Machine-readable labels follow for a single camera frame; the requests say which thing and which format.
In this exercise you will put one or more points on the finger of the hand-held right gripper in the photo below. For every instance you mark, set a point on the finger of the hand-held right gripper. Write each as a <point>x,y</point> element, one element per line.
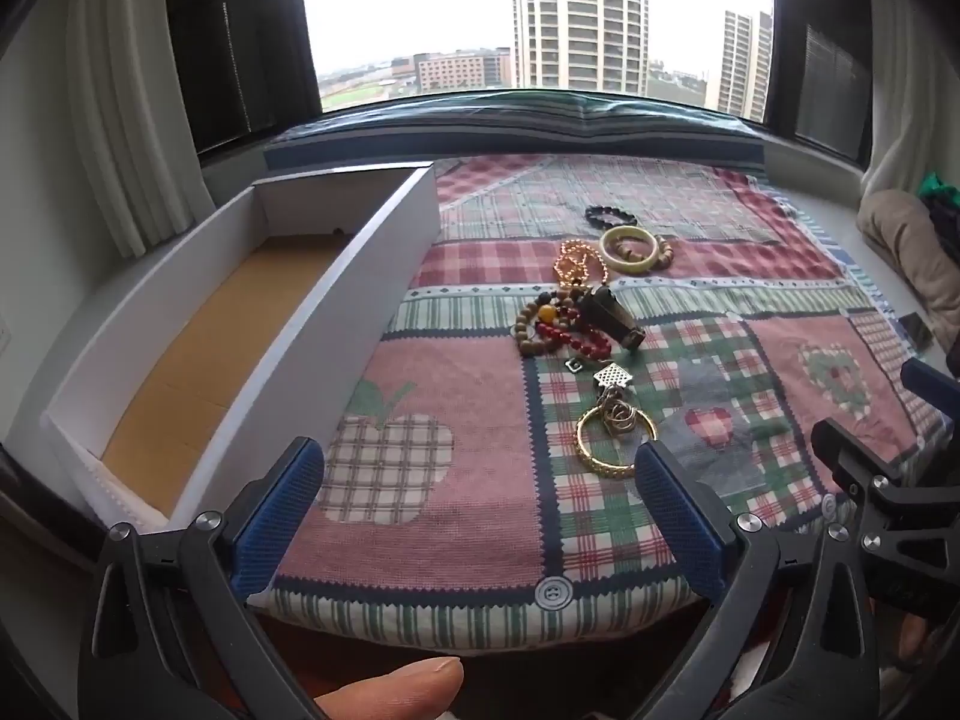
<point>862,472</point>
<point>934,394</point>

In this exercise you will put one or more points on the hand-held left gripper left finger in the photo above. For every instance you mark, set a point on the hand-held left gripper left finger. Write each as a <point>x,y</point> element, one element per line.
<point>277,517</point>

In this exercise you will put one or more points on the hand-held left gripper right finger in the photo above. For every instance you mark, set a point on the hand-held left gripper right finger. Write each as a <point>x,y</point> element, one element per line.
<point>679,517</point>

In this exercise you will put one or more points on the gold bangle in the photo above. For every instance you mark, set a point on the gold bangle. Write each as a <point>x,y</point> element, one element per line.
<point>592,457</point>

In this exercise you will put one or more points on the white rectangular box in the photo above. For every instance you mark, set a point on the white rectangular box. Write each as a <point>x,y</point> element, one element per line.
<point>360,277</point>

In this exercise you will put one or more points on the person's left hand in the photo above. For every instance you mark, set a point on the person's left hand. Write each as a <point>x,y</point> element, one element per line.
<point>397,690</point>

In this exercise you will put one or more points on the small black flat device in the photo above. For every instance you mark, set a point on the small black flat device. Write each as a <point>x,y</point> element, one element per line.
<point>916,330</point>

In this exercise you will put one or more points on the silver keyring with square charm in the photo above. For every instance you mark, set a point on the silver keyring with square charm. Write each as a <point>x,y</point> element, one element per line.
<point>613,379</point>

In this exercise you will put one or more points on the beige cloth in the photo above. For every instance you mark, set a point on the beige cloth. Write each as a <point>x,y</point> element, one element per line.
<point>907,240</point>

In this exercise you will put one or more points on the small black square charm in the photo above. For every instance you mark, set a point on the small black square charm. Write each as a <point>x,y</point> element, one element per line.
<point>574,366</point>

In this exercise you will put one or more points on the dark bronze pendant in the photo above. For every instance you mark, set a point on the dark bronze pendant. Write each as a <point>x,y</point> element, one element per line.
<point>619,319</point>

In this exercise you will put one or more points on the green cloth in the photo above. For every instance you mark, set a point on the green cloth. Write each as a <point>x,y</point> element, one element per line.
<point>941,186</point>

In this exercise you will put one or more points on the plaid patchwork blanket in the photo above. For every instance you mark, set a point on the plaid patchwork blanket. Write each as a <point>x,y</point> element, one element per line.
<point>465,390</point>

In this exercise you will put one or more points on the pale jade bangle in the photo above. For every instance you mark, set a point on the pale jade bangle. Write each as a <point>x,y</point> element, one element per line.
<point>630,267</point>

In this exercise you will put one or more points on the white curtain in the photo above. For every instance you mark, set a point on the white curtain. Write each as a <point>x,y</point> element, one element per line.
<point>911,52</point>
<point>127,90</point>

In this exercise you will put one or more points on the slim apartment tower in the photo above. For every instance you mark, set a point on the slim apartment tower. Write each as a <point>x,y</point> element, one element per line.
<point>739,67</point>

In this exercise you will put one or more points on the teal striped cushion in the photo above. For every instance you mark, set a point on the teal striped cushion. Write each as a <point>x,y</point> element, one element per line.
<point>525,127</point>

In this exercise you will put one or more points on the low brick building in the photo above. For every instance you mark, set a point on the low brick building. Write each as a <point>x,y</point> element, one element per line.
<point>457,71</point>

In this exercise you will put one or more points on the tall apartment building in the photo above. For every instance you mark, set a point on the tall apartment building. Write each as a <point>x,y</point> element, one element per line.
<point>581,15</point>

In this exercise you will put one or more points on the large window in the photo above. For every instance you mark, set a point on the large window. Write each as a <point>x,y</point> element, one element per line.
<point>405,0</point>

